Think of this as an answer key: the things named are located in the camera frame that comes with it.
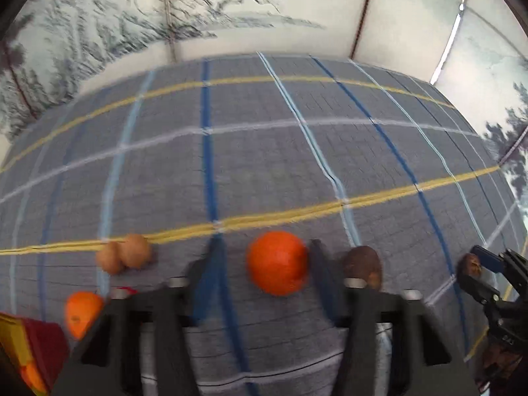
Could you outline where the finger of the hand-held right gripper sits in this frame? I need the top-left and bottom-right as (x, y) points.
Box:
(472, 245), (512, 273)
(460, 274), (502, 306)

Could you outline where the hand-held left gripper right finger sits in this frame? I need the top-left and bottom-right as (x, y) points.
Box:
(309, 238), (481, 396)

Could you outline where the person's right hand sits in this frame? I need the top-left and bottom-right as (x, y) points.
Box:
(480, 332), (522, 382)

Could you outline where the landscape painting folding screen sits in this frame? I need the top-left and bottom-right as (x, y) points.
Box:
(0, 0), (528, 215)

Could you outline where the red and gold tin box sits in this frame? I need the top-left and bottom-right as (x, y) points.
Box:
(0, 313), (71, 396)

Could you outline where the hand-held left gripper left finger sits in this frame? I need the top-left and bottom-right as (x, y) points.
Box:
(53, 235), (227, 396)

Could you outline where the brown longan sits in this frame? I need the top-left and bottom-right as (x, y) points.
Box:
(96, 243), (124, 275)
(119, 234), (152, 269)

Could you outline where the dark brown mangosteen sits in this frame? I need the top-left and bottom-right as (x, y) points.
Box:
(342, 246), (382, 290)
(462, 253), (483, 277)

